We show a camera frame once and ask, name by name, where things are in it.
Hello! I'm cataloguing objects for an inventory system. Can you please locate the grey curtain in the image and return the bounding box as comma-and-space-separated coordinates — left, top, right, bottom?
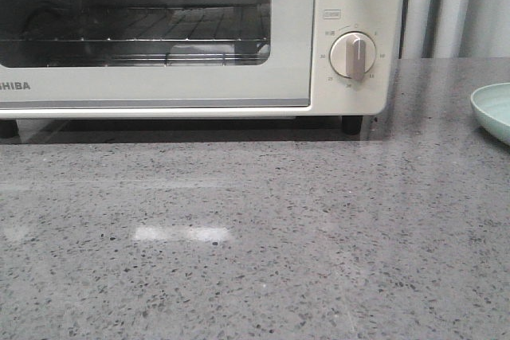
399, 0, 509, 59

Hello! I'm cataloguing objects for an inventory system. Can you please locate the light green plate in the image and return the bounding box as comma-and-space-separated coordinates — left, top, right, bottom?
470, 83, 509, 145

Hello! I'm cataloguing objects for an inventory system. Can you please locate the oven glass door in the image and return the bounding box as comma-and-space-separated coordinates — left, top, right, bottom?
1, 0, 315, 109

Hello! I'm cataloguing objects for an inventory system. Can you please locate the black oven foot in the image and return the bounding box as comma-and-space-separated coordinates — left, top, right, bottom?
341, 115, 363, 135
0, 119, 18, 139

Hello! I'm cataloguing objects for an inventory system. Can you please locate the black oven foot left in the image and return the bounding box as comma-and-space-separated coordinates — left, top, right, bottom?
0, 119, 18, 139

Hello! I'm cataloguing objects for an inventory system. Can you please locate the wire oven rack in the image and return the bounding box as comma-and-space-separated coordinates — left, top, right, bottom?
1, 4, 271, 68

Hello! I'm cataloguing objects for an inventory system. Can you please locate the black oven foot right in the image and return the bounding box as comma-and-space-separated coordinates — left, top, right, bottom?
341, 115, 363, 135

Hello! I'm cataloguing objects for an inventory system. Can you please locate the white toaster oven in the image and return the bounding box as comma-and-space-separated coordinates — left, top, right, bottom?
1, 0, 402, 119

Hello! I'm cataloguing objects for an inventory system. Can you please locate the lower timer knob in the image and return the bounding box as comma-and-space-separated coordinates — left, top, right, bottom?
329, 32, 376, 81

